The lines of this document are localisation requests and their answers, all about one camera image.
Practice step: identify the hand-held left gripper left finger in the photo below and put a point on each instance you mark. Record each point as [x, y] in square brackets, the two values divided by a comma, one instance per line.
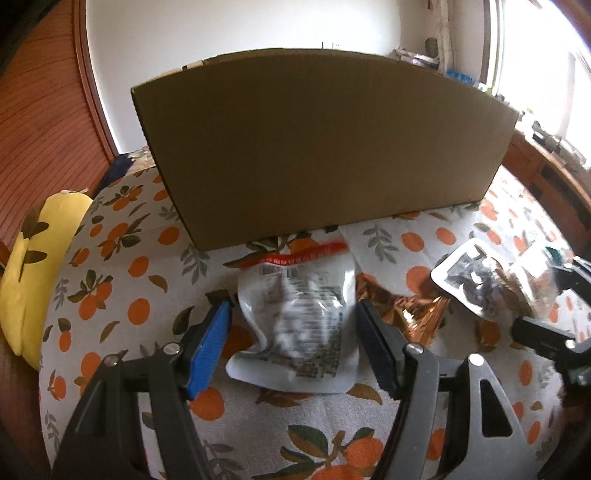
[210, 341]

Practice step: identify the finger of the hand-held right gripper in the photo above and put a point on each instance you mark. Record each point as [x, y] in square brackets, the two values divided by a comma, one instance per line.
[572, 274]
[545, 334]

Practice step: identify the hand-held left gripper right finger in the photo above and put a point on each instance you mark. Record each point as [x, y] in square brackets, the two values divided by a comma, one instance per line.
[378, 346]

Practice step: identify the teal snack packet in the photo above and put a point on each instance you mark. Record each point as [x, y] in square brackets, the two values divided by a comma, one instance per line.
[554, 254]

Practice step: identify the clear sausage snack packet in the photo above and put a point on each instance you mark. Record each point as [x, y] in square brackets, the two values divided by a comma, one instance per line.
[531, 281]

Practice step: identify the orange foil snack packet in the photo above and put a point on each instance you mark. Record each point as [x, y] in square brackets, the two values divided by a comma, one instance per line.
[411, 318]

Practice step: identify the long silver snack packet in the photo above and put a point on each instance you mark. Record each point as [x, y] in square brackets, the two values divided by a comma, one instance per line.
[300, 318]

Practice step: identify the silver foil packet dark contents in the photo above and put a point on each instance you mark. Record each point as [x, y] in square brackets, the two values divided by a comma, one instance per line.
[471, 281]

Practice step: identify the brown cardboard box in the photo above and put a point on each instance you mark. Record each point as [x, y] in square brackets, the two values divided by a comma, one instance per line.
[323, 147]

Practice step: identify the orange print tablecloth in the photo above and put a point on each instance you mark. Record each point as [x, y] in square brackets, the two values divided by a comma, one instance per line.
[138, 286]

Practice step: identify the long wooden cabinet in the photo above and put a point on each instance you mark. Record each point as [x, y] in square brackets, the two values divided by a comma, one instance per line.
[549, 166]

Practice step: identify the yellow plush pillow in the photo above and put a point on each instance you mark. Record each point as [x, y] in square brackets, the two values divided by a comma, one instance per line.
[27, 277]

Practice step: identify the wooden framed window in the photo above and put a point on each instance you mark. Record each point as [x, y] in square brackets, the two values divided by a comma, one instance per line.
[545, 55]

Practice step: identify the row of blue bottles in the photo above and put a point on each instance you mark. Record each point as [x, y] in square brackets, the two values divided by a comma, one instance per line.
[458, 76]

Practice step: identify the pale patterned curtain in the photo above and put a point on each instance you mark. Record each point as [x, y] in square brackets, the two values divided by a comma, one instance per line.
[445, 41]

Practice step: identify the wooden slatted wardrobe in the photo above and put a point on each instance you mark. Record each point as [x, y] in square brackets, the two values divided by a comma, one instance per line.
[46, 115]

